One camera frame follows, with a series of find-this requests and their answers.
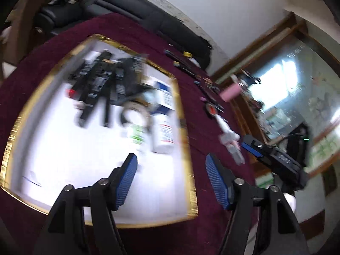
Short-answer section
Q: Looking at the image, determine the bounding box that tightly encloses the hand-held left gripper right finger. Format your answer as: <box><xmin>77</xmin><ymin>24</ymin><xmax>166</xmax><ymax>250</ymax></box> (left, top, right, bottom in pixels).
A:
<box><xmin>206</xmin><ymin>153</ymin><xmax>310</xmax><ymax>255</ymax></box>

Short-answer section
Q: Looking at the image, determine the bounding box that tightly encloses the white bottle green label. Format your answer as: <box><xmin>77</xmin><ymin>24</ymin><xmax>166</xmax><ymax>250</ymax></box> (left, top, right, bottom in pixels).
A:
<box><xmin>122</xmin><ymin>123</ymin><xmax>147</xmax><ymax>152</ymax></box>

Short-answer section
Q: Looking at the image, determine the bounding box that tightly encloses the wooden cabinet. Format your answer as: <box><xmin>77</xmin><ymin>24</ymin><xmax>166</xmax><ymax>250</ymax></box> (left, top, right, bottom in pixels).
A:
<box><xmin>212</xmin><ymin>12</ymin><xmax>340</xmax><ymax>181</ymax></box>

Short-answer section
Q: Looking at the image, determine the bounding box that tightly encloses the pile of black markers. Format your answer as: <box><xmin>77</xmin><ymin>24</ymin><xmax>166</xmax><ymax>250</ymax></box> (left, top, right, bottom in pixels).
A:
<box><xmin>66</xmin><ymin>50</ymin><xmax>148</xmax><ymax>128</ymax></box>

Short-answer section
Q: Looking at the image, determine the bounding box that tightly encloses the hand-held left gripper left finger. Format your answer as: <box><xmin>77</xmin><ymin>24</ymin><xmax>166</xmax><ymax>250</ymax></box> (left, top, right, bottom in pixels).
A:
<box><xmin>33</xmin><ymin>153</ymin><xmax>139</xmax><ymax>255</ymax></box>

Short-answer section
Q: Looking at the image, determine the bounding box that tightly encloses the gold-rimmed white tray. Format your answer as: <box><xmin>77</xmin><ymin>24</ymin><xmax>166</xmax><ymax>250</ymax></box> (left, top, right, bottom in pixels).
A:
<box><xmin>0</xmin><ymin>33</ymin><xmax>199</xmax><ymax>229</ymax></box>

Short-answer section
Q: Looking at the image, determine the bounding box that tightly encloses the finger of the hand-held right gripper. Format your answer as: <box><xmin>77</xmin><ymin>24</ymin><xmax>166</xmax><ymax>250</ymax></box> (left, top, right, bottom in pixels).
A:
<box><xmin>241</xmin><ymin>135</ymin><xmax>269</xmax><ymax>156</ymax></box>

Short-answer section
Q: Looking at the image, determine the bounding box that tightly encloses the brown wooden furniture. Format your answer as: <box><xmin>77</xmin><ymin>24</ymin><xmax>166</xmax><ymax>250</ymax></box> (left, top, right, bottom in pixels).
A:
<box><xmin>0</xmin><ymin>0</ymin><xmax>44</xmax><ymax>68</ymax></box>

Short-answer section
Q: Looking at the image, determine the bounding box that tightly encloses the pink bottle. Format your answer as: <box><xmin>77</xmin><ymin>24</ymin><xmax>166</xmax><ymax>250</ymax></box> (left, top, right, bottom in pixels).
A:
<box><xmin>220</xmin><ymin>83</ymin><xmax>241</xmax><ymax>102</ymax></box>

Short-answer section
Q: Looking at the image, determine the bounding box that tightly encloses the small black box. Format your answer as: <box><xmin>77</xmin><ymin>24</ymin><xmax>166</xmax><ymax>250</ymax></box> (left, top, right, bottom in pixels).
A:
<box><xmin>195</xmin><ymin>76</ymin><xmax>221</xmax><ymax>94</ymax></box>

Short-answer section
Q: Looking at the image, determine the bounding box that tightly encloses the black tape roll red core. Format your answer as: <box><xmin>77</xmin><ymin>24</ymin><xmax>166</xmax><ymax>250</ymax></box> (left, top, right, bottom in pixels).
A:
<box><xmin>204</xmin><ymin>103</ymin><xmax>221</xmax><ymax>118</ymax></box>

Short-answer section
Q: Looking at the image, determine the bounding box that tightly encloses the black marker with blue end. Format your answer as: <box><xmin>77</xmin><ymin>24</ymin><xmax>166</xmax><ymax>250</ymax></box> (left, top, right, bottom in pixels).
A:
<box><xmin>173</xmin><ymin>61</ymin><xmax>202</xmax><ymax>77</ymax></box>

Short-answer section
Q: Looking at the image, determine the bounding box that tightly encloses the person's right hand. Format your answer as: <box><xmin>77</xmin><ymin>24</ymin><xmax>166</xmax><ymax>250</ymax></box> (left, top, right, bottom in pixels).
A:
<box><xmin>283</xmin><ymin>193</ymin><xmax>297</xmax><ymax>211</ymax></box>

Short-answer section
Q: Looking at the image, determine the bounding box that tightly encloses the blue and white box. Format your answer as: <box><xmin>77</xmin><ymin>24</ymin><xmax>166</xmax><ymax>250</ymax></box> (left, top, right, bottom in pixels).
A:
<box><xmin>153</xmin><ymin>80</ymin><xmax>176</xmax><ymax>112</ymax></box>

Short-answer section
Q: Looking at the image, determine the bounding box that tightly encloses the black sofa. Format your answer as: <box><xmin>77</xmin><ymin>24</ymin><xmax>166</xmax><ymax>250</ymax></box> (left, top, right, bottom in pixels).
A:
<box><xmin>34</xmin><ymin>0</ymin><xmax>213</xmax><ymax>70</ymax></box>

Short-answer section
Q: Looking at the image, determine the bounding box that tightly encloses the black tape roll beige core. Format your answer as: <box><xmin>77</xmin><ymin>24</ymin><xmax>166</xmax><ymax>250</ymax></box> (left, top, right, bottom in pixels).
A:
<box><xmin>120</xmin><ymin>102</ymin><xmax>152</xmax><ymax>128</ymax></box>

